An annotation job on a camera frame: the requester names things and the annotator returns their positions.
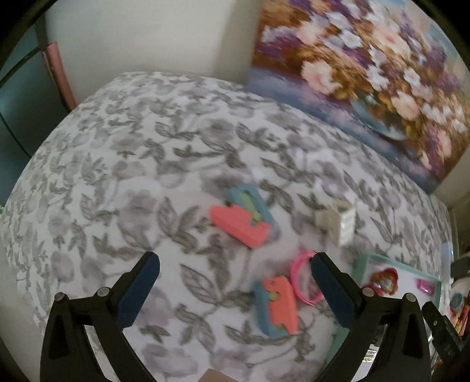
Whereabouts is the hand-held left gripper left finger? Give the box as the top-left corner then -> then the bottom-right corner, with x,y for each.
40,251 -> 161,382

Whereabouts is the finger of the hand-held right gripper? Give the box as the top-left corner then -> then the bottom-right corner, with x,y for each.
422,301 -> 463,353

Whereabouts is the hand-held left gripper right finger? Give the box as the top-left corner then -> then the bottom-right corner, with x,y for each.
309,252 -> 432,382

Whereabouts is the pink plastic ring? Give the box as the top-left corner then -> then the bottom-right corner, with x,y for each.
290,250 -> 325,305

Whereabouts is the pink and blue foam piece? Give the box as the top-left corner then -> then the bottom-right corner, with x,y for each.
251,276 -> 300,338
209,184 -> 276,248

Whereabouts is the white tray with green rim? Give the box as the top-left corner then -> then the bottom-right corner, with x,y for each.
327,253 -> 443,382

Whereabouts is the white teal tape roll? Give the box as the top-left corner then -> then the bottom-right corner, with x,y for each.
450,292 -> 470,313

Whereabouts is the red flower cookie cutter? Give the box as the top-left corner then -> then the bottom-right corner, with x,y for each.
362,268 -> 399,296

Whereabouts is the black power adapter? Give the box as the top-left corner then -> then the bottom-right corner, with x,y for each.
451,253 -> 470,280

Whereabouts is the white power strip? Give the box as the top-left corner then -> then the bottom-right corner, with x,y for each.
441,240 -> 454,280

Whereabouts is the white plastic toy block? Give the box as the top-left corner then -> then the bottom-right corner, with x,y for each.
315,198 -> 356,247

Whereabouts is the beige block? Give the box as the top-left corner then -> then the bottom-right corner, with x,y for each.
200,369 -> 236,382

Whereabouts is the grey floral tablecloth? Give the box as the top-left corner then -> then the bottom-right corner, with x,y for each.
0,71 -> 454,382

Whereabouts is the teal cabinet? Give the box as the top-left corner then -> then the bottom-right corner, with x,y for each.
0,22 -> 70,206

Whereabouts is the floral painting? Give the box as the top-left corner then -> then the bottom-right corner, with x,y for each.
245,0 -> 470,195

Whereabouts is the pink wooden frame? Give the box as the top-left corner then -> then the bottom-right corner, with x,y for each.
41,41 -> 78,111

